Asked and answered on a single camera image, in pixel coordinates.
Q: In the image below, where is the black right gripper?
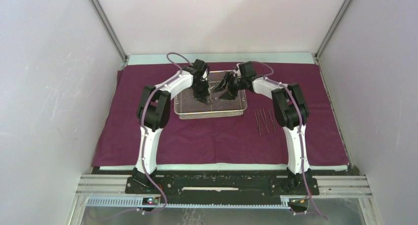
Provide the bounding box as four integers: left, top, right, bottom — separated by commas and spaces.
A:
212, 72, 245, 101

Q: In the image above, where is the metal mesh instrument tray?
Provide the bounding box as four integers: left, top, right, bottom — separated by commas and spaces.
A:
174, 70, 247, 120

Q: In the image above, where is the magenta surgical wrap cloth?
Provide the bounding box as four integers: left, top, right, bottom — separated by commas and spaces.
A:
92, 63, 348, 166

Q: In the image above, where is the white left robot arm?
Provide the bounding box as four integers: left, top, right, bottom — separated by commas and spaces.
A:
132, 59, 209, 194

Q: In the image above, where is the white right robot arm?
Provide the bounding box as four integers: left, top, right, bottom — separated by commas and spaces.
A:
214, 61, 312, 194

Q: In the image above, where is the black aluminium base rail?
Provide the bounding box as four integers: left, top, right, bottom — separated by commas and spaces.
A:
69, 172, 380, 215

